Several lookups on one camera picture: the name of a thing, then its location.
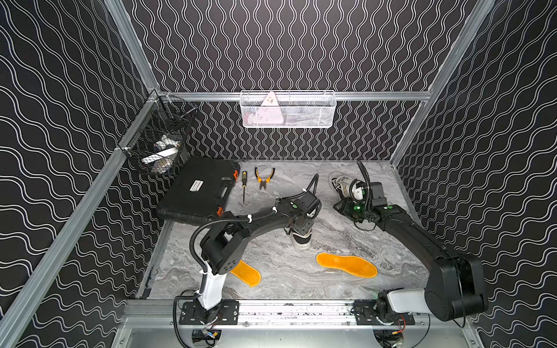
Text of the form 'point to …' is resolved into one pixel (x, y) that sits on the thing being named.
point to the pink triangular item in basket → (270, 112)
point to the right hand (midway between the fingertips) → (337, 206)
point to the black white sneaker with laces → (302, 241)
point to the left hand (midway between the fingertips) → (303, 220)
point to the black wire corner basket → (155, 140)
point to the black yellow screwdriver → (244, 183)
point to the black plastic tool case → (201, 190)
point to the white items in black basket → (162, 159)
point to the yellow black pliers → (262, 182)
